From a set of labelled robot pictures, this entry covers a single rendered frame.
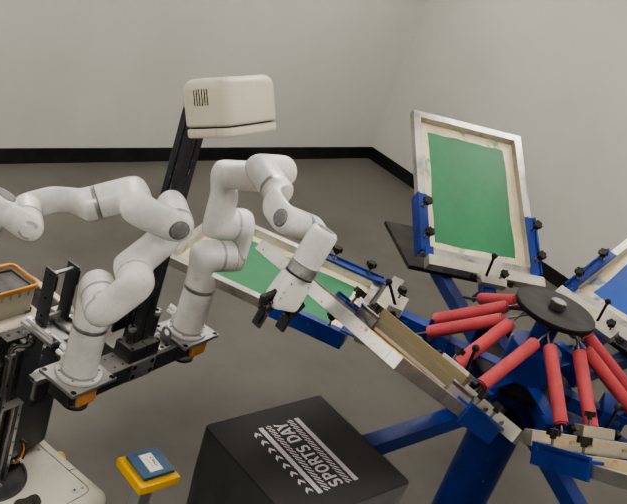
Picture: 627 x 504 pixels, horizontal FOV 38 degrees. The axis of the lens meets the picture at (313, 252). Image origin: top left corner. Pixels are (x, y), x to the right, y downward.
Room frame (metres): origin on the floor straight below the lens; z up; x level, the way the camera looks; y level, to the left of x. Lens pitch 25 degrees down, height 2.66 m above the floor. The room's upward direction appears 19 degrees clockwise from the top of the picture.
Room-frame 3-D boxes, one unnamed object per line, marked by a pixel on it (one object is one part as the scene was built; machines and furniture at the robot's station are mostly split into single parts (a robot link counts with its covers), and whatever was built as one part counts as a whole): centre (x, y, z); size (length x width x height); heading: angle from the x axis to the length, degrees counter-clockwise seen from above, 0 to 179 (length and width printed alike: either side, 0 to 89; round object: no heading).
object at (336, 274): (3.31, -0.03, 1.05); 1.08 x 0.61 x 0.23; 79
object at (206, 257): (2.44, 0.28, 1.37); 0.13 x 0.10 x 0.16; 129
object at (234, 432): (2.30, -0.19, 0.95); 0.48 x 0.44 x 0.01; 139
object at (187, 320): (2.44, 0.30, 1.21); 0.16 x 0.13 x 0.15; 63
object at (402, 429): (2.67, -0.52, 0.89); 1.24 x 0.06 x 0.06; 139
